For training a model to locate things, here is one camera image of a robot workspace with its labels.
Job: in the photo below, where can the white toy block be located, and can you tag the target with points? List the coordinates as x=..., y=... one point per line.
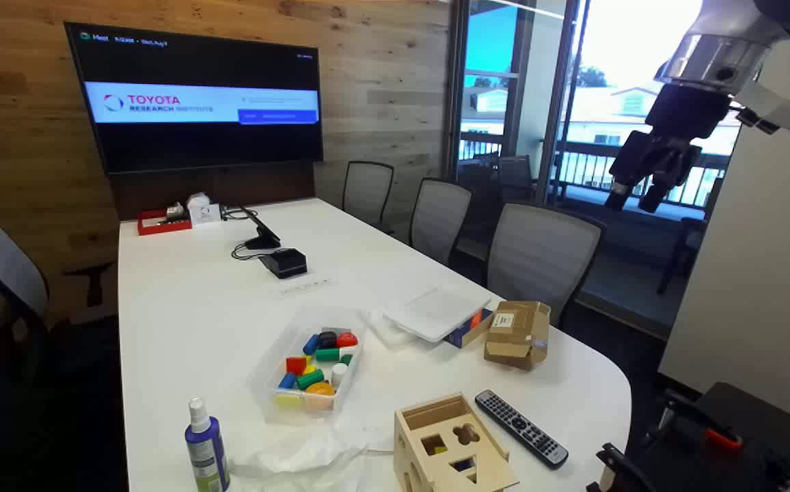
x=340, y=372

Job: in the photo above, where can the colourful toy box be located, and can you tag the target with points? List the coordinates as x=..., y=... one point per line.
x=472, y=326

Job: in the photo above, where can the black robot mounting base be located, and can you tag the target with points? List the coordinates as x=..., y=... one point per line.
x=767, y=446

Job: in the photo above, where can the white tissue box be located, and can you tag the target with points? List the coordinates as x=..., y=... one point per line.
x=202, y=208

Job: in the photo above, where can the wall mounted TV screen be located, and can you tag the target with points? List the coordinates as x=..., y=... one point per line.
x=198, y=99

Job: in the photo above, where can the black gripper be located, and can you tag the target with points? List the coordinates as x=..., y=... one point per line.
x=685, y=111

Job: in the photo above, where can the blue toy block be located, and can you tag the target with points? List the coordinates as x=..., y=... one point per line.
x=287, y=380
x=312, y=346

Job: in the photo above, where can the wooden shape sorter box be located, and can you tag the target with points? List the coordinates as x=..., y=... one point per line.
x=466, y=454

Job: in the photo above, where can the red toy block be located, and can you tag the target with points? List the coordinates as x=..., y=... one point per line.
x=349, y=339
x=297, y=365

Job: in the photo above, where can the balcony railing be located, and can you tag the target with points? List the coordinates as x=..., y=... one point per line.
x=595, y=169

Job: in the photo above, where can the white plastic container lid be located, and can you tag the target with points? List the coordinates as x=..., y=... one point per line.
x=435, y=312

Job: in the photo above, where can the brown cardboard box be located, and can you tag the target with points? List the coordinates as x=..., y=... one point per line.
x=518, y=331

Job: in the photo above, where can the black TV remote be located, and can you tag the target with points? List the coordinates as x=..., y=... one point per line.
x=519, y=428

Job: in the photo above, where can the white plastic bag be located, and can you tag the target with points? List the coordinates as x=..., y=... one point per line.
x=293, y=453

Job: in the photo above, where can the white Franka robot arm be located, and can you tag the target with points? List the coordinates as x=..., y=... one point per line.
x=712, y=58

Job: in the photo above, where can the spray bottle with purple label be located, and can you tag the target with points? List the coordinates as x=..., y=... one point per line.
x=205, y=453

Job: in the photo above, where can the green toy block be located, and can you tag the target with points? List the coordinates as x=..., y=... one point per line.
x=327, y=356
x=310, y=379

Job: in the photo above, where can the red tray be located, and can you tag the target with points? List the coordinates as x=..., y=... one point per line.
x=161, y=222

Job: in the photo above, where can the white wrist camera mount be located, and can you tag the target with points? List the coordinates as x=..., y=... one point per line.
x=776, y=109

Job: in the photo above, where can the small black box device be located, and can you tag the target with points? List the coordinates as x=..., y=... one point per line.
x=283, y=264

